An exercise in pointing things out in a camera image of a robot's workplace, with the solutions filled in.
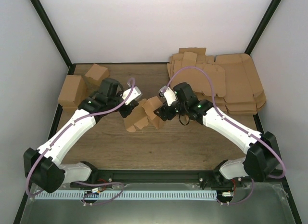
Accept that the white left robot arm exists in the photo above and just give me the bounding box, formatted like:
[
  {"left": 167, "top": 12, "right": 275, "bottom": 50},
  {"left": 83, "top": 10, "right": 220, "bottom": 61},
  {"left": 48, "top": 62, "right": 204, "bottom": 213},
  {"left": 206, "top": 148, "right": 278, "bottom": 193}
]
[{"left": 24, "top": 78, "right": 142, "bottom": 196}]

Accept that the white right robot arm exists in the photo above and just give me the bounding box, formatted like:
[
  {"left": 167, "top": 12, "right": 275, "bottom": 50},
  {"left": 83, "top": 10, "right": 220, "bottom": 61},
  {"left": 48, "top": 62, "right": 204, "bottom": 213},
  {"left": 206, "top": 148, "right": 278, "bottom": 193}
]
[{"left": 154, "top": 82, "right": 279, "bottom": 187}]

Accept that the small folded cardboard box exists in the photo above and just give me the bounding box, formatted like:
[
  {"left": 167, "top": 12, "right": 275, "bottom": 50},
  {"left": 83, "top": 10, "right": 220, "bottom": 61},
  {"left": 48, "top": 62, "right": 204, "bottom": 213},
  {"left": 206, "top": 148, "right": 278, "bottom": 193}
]
[{"left": 85, "top": 64, "right": 110, "bottom": 86}]

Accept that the tall folded cardboard box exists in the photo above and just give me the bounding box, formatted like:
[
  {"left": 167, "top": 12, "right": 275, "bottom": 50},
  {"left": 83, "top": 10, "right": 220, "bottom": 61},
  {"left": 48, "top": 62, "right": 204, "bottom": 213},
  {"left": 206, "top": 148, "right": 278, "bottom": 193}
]
[{"left": 58, "top": 75, "right": 87, "bottom": 113}]

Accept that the stack of flat cardboard sheets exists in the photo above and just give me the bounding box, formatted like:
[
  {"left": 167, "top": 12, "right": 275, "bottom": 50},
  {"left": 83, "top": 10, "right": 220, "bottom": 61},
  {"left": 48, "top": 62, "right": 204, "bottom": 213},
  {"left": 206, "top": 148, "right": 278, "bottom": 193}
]
[{"left": 167, "top": 47, "right": 226, "bottom": 97}]

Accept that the large flat cardboard sheet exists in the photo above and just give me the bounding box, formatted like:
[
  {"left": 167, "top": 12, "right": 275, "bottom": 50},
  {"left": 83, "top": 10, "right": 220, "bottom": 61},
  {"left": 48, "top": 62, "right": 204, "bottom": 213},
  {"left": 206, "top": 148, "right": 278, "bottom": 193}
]
[{"left": 215, "top": 53, "right": 266, "bottom": 115}]

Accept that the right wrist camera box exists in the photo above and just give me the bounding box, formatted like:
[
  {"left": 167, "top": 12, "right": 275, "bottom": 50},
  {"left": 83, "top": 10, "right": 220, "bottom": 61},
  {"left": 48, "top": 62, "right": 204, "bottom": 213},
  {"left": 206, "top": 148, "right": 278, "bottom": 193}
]
[{"left": 159, "top": 86, "right": 178, "bottom": 106}]

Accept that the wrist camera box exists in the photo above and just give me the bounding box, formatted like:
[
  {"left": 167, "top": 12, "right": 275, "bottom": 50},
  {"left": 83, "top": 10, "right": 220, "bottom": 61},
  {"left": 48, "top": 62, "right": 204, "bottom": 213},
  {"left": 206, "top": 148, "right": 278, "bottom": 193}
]
[
  {"left": 159, "top": 86, "right": 178, "bottom": 106},
  {"left": 122, "top": 86, "right": 142, "bottom": 105}
]

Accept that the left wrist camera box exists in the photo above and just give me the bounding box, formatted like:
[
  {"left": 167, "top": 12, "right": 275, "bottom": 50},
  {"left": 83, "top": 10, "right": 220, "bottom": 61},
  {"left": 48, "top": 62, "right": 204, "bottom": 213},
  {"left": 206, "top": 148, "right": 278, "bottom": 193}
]
[{"left": 122, "top": 86, "right": 142, "bottom": 105}]

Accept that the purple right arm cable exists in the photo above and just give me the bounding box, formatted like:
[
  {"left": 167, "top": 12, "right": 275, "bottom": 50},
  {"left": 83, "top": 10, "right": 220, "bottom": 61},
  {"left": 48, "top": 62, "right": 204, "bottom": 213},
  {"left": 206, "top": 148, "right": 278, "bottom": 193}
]
[{"left": 163, "top": 66, "right": 287, "bottom": 206}]

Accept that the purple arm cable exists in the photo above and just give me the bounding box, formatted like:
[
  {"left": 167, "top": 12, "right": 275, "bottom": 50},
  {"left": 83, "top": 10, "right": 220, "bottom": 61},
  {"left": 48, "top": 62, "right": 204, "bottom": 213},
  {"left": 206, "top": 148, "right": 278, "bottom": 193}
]
[
  {"left": 25, "top": 77, "right": 136, "bottom": 208},
  {"left": 163, "top": 66, "right": 287, "bottom": 206}
]

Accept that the black aluminium frame rail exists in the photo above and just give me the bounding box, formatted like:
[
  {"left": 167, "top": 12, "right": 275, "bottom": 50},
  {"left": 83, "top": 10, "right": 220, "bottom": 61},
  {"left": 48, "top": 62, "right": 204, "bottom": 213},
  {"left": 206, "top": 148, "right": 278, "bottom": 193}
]
[{"left": 30, "top": 170, "right": 284, "bottom": 189}]

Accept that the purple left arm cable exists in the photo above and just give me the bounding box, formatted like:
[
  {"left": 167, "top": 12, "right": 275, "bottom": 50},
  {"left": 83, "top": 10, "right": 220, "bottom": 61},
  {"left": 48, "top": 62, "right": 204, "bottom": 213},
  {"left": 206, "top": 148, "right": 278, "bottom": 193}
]
[{"left": 25, "top": 77, "right": 136, "bottom": 208}]

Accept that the light blue slotted cable duct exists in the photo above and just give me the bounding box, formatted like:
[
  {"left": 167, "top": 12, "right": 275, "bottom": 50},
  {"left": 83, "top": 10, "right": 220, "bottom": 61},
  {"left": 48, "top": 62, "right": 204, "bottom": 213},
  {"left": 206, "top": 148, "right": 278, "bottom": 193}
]
[{"left": 35, "top": 190, "right": 217, "bottom": 201}]

